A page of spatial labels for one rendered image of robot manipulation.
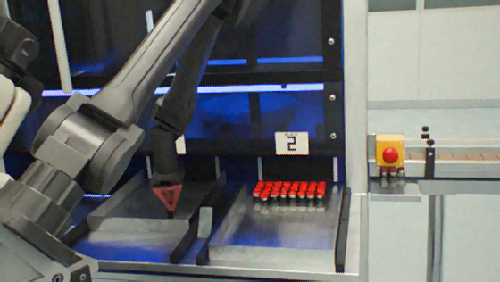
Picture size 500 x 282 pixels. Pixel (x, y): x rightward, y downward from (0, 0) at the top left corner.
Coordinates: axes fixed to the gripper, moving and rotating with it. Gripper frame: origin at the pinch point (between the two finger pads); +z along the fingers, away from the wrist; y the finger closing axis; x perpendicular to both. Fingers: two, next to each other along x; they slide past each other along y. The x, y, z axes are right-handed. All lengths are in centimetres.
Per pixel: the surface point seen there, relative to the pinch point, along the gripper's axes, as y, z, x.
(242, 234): -10.9, 3.7, -16.7
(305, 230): -11.3, 3.9, -31.2
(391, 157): 4, -5, -55
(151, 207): 8.2, 5.3, 7.2
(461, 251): 119, 108, -126
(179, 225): -7.7, 1.9, -2.3
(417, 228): 148, 111, -112
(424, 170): 15, 4, -67
